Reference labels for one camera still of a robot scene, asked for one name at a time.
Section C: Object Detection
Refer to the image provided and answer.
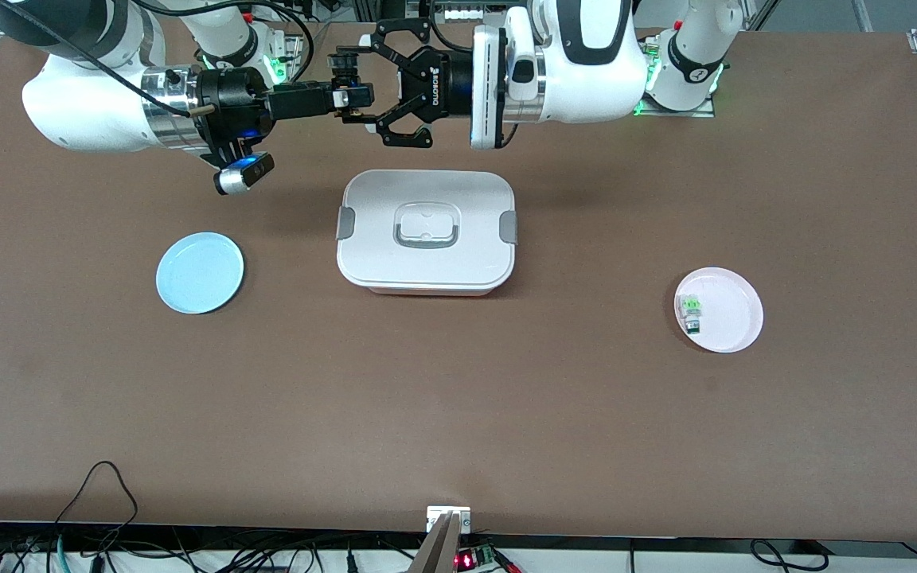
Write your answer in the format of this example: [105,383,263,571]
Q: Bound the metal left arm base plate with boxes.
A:
[634,95,718,119]

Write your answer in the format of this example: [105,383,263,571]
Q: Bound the white bracket plate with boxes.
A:
[427,506,472,534]

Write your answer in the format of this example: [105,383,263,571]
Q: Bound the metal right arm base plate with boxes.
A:
[267,22,304,84]

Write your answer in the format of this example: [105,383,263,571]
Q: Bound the black looped cable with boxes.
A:
[53,460,139,528]

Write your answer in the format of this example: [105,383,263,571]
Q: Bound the white lunch box grey clips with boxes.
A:
[336,169,519,298]

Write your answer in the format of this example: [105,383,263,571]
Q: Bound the light blue round plate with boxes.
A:
[155,232,245,315]

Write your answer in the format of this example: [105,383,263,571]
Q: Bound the grey metal post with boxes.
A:
[409,512,463,573]

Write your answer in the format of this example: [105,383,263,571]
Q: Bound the orange push button switch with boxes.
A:
[328,49,373,126]

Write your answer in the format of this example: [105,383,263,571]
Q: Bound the black curled cable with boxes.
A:
[749,539,829,572]

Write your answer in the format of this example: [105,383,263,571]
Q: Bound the pale pink round plate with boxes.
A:
[673,267,765,354]

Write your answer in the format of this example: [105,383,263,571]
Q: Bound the circuit board red display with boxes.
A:
[455,545,499,571]

